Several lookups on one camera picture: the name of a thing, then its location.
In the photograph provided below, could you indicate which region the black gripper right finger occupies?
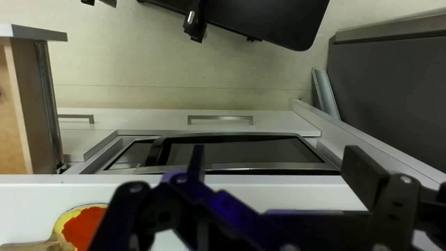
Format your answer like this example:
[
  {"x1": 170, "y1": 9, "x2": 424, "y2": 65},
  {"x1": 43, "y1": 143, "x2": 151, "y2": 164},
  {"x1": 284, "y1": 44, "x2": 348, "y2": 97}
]
[{"x1": 340, "y1": 143, "x2": 446, "y2": 251}]

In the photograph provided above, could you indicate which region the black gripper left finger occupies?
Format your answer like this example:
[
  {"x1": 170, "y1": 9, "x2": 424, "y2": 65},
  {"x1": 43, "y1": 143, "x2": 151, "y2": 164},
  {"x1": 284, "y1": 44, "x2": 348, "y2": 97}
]
[{"x1": 86, "y1": 143, "x2": 268, "y2": 251}]

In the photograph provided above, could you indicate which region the open wooden drawer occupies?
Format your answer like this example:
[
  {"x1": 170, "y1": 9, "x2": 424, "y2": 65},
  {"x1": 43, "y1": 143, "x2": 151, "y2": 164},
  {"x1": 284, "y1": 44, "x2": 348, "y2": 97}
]
[{"x1": 0, "y1": 23, "x2": 70, "y2": 175}]

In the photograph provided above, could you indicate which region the red table tennis paddle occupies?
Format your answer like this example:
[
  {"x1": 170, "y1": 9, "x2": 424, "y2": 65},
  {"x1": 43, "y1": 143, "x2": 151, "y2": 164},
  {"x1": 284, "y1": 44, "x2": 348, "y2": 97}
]
[{"x1": 0, "y1": 202, "x2": 111, "y2": 251}]

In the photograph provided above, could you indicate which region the black glass oven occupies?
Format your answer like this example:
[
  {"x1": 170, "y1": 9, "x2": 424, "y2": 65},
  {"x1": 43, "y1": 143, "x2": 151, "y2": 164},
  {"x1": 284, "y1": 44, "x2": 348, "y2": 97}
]
[{"x1": 81, "y1": 131, "x2": 341, "y2": 175}]

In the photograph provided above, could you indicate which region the dark grey panel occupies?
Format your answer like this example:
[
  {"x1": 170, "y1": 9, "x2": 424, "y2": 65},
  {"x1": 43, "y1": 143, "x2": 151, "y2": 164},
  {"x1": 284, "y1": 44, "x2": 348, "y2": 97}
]
[{"x1": 326, "y1": 8, "x2": 446, "y2": 174}]

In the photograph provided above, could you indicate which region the black clamp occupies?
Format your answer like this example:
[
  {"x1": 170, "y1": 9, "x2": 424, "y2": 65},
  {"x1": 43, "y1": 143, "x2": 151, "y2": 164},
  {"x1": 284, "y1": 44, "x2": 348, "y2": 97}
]
[{"x1": 181, "y1": 0, "x2": 209, "y2": 44}]

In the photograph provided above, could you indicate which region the silver drawer handle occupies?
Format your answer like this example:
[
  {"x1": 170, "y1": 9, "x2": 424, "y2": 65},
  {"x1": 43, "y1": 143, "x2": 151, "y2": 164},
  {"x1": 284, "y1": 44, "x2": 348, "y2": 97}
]
[
  {"x1": 57, "y1": 113, "x2": 98, "y2": 127},
  {"x1": 187, "y1": 114, "x2": 255, "y2": 127}
]

